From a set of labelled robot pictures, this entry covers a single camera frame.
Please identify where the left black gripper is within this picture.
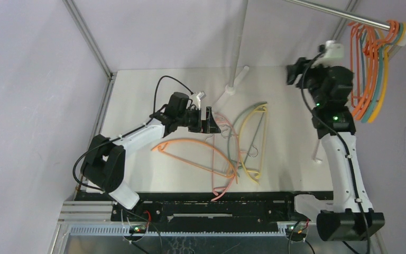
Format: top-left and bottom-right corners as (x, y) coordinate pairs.
(177, 107), (219, 134)

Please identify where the pale yellow hanger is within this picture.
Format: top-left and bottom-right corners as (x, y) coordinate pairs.
(239, 113), (265, 185)

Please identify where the pink hanger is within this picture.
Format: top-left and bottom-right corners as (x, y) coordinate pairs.
(210, 113), (242, 202)

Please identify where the teal plastic hanger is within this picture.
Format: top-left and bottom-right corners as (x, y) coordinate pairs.
(359, 22), (404, 123)

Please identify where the yellow-orange plastic hanger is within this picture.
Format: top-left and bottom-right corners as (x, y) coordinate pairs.
(362, 22), (406, 123)

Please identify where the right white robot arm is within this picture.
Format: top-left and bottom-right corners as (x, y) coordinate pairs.
(284, 58), (385, 241)

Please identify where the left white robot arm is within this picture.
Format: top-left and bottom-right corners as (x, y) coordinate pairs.
(78, 92), (221, 221)

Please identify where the clothes rack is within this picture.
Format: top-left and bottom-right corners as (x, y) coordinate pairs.
(213, 1), (406, 113)

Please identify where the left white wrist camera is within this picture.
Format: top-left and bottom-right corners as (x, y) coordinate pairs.
(189, 91), (206, 110)

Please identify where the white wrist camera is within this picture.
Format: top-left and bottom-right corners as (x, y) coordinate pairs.
(189, 91), (206, 110)
(319, 40), (345, 66)

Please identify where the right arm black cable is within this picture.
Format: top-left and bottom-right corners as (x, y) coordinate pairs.
(300, 52), (372, 254)

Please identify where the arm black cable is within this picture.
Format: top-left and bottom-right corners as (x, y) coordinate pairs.
(300, 52), (372, 254)
(72, 75), (194, 193)

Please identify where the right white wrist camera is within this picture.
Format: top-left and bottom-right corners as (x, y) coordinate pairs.
(319, 40), (345, 66)

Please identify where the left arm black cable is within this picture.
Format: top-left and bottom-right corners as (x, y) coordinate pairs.
(72, 75), (194, 193)

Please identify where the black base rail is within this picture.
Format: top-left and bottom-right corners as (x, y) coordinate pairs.
(111, 190), (325, 225)

